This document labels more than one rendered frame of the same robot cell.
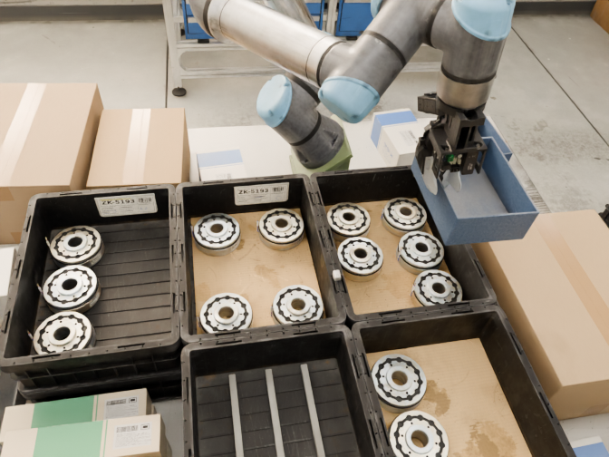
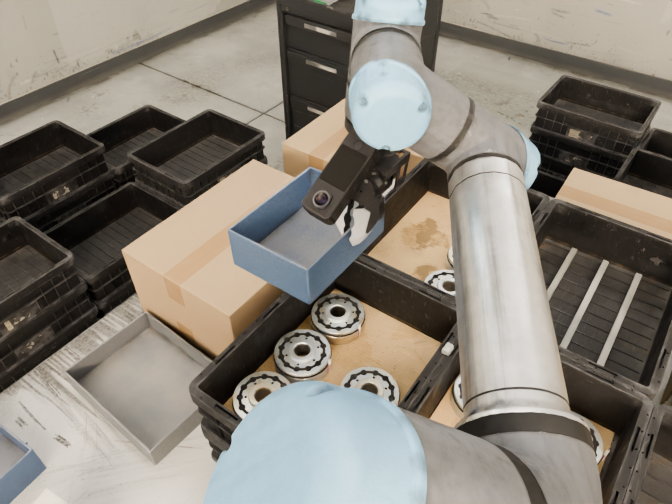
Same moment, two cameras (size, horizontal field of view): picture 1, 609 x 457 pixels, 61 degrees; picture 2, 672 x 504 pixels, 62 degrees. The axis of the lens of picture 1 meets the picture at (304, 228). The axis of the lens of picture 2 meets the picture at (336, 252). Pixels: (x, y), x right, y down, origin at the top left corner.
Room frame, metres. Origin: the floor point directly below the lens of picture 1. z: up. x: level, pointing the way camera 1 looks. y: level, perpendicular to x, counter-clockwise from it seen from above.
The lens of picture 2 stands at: (1.09, 0.23, 1.67)
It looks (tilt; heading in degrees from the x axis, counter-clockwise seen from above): 43 degrees down; 230
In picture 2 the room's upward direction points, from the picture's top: straight up
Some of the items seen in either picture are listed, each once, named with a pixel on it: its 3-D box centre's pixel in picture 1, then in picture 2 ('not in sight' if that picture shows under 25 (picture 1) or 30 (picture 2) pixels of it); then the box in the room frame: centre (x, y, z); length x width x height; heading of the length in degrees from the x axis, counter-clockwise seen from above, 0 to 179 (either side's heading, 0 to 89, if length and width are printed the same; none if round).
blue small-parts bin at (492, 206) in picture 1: (469, 188); (309, 230); (0.70, -0.29, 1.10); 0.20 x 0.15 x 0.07; 14
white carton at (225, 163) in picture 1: (224, 185); not in sight; (1.00, 0.23, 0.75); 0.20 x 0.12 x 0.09; 19
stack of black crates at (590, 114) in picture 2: not in sight; (582, 150); (-1.00, -0.63, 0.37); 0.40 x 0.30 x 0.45; 103
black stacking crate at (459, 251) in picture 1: (389, 250); (337, 370); (0.73, -0.19, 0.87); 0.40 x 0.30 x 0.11; 15
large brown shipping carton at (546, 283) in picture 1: (559, 310); (248, 259); (0.66, -0.58, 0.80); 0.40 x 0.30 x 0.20; 14
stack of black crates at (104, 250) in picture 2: not in sight; (125, 262); (0.76, -1.30, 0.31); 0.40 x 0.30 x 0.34; 13
